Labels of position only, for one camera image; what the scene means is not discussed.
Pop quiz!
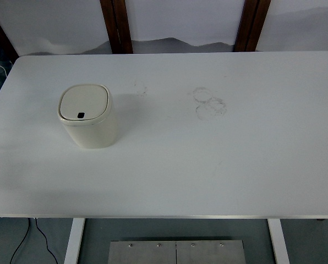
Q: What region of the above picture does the white table leg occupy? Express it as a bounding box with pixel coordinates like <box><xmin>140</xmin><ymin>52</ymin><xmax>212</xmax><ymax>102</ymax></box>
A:
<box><xmin>63</xmin><ymin>218</ymin><xmax>86</xmax><ymax>264</ymax></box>
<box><xmin>267</xmin><ymin>219</ymin><xmax>291</xmax><ymax>264</ymax></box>

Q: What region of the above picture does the cream plastic trash bin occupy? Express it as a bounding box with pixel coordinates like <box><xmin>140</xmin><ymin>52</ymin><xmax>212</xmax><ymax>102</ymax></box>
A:
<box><xmin>56</xmin><ymin>84</ymin><xmax>118</xmax><ymax>150</ymax></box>

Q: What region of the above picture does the grey metal plate with screws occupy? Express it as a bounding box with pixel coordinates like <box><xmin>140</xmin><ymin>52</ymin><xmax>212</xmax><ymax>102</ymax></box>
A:
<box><xmin>108</xmin><ymin>240</ymin><xmax>245</xmax><ymax>264</ymax></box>

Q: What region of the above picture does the black floor cable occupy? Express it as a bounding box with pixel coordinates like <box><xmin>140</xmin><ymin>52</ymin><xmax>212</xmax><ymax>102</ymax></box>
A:
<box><xmin>35</xmin><ymin>218</ymin><xmax>59</xmax><ymax>264</ymax></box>
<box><xmin>10</xmin><ymin>218</ymin><xmax>32</xmax><ymax>264</ymax></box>

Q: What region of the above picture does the dark wooden screen post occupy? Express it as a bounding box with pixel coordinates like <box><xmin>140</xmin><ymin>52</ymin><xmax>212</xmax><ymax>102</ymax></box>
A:
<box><xmin>0</xmin><ymin>5</ymin><xmax>19</xmax><ymax>60</ymax></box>

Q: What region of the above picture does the person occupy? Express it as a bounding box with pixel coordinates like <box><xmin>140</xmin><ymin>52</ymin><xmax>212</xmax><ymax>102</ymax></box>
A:
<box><xmin>0</xmin><ymin>48</ymin><xmax>15</xmax><ymax>93</ymax></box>

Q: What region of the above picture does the brown wooden screen post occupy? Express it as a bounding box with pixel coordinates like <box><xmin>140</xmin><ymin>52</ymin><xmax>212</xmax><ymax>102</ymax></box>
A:
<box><xmin>233</xmin><ymin>0</ymin><xmax>271</xmax><ymax>52</ymax></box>
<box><xmin>100</xmin><ymin>0</ymin><xmax>134</xmax><ymax>54</ymax></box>

